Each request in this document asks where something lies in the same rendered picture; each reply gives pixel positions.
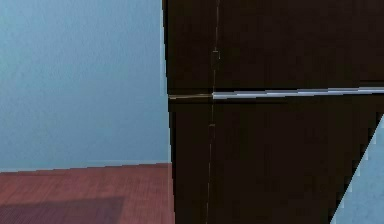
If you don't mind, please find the dark brown wooden cupboard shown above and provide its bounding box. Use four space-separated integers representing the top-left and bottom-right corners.
161 0 384 224

